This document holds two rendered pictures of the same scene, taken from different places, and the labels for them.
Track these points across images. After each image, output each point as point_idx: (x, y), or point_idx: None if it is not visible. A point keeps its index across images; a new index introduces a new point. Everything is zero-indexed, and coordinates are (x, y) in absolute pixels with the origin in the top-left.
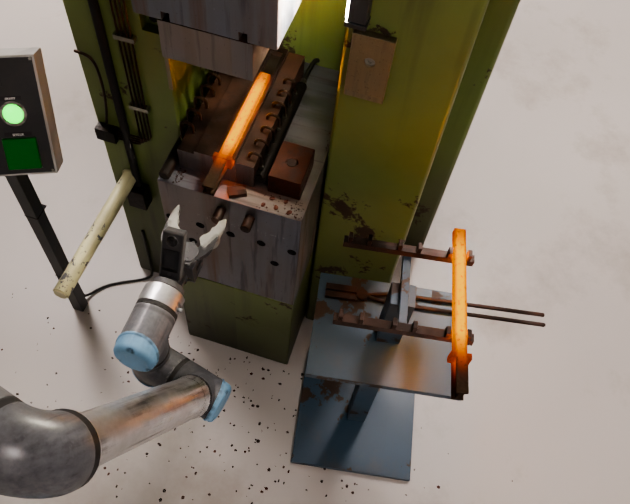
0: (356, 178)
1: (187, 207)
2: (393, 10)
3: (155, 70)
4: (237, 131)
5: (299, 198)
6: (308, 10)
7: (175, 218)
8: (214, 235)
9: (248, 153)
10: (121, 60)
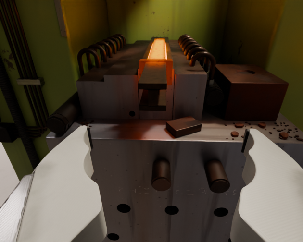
0: (293, 102)
1: (102, 180)
2: None
3: (41, 9)
4: (159, 52)
5: (277, 116)
6: (178, 5)
7: (74, 152)
8: (296, 179)
9: (191, 59)
10: None
